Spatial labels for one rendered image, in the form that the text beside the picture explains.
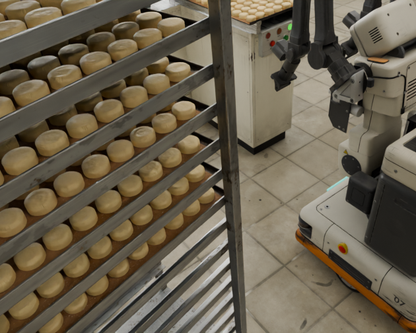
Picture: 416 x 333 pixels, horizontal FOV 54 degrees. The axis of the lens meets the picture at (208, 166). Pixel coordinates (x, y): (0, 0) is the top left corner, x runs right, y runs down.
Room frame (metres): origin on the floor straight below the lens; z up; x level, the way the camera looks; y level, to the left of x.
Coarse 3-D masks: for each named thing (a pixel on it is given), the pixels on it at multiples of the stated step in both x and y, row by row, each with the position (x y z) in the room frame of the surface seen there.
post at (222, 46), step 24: (216, 0) 0.72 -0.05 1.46; (216, 24) 0.72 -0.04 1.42; (216, 48) 0.72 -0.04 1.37; (216, 72) 0.73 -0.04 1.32; (216, 96) 0.73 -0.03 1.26; (240, 216) 0.73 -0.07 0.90; (240, 240) 0.73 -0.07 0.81; (240, 264) 0.72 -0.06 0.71; (240, 288) 0.72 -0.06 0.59; (240, 312) 0.71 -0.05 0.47
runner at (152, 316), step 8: (216, 248) 0.74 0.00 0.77; (224, 248) 0.72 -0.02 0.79; (208, 256) 0.71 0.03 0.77; (216, 256) 0.70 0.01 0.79; (200, 264) 0.69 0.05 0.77; (208, 264) 0.68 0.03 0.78; (192, 272) 0.67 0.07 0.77; (200, 272) 0.65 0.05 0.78; (184, 280) 0.65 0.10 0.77; (192, 280) 0.63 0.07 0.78; (176, 288) 0.62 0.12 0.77; (184, 288) 0.61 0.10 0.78; (168, 296) 0.60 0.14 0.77; (176, 296) 0.59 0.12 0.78; (160, 304) 0.58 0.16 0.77; (168, 304) 0.57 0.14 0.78; (152, 312) 0.56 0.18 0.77; (160, 312) 0.55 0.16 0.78; (144, 320) 0.54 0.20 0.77; (152, 320) 0.53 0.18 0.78; (136, 328) 0.52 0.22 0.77; (144, 328) 0.52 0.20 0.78
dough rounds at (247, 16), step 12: (192, 0) 2.49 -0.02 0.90; (204, 0) 2.41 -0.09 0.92; (240, 0) 2.34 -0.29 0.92; (252, 0) 2.31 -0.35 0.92; (264, 0) 2.32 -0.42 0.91; (276, 0) 2.32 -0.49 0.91; (288, 0) 2.26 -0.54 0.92; (240, 12) 2.16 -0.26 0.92; (252, 12) 2.13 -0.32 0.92; (264, 12) 2.13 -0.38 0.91; (276, 12) 2.15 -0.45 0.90
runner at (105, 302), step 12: (216, 204) 0.71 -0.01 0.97; (204, 216) 0.68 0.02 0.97; (192, 228) 0.65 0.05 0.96; (180, 240) 0.62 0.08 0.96; (168, 252) 0.60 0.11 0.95; (144, 264) 0.55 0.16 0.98; (132, 276) 0.53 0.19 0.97; (120, 288) 0.50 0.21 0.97; (108, 300) 0.48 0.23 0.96; (96, 312) 0.46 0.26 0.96; (84, 324) 0.44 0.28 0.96
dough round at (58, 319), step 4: (56, 316) 0.45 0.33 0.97; (60, 316) 0.45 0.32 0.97; (52, 320) 0.44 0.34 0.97; (56, 320) 0.44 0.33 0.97; (60, 320) 0.45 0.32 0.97; (48, 324) 0.44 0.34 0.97; (52, 324) 0.44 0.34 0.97; (56, 324) 0.44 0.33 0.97; (60, 324) 0.44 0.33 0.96; (40, 328) 0.43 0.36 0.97; (44, 328) 0.43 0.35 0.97; (48, 328) 0.43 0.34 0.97; (52, 328) 0.43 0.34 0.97; (56, 328) 0.43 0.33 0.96; (40, 332) 0.43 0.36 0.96; (44, 332) 0.43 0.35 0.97; (48, 332) 0.43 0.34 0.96; (52, 332) 0.43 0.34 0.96
